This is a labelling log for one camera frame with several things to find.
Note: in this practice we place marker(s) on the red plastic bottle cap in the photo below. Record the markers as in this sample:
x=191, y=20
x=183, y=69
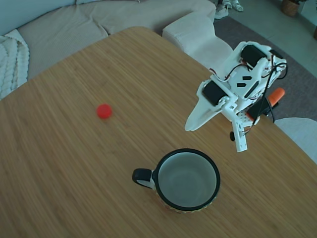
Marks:
x=104, y=110

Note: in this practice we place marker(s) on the white cup with black rim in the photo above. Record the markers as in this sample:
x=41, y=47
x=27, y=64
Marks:
x=188, y=183

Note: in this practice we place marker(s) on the white sofa cushion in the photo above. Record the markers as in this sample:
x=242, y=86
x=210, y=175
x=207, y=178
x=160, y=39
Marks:
x=198, y=37

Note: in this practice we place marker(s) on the orange and black clamp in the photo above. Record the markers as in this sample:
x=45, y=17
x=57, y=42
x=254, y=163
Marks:
x=277, y=95

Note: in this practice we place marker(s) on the white shoe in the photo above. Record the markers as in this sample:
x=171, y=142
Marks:
x=237, y=5
x=221, y=12

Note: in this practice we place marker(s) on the grey rug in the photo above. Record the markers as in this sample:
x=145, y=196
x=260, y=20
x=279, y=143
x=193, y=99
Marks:
x=284, y=44

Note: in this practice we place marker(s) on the white fabric seat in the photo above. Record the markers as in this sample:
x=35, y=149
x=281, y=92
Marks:
x=299, y=136

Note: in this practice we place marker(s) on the brown wicker basket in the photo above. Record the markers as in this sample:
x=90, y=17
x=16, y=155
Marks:
x=292, y=7

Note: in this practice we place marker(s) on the beige fabric sofa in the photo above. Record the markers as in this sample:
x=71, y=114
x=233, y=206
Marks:
x=62, y=32

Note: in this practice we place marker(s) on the white knitted blanket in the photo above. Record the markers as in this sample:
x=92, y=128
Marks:
x=10, y=62

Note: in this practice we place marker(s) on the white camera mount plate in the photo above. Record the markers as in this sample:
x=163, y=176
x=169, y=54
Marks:
x=240, y=134

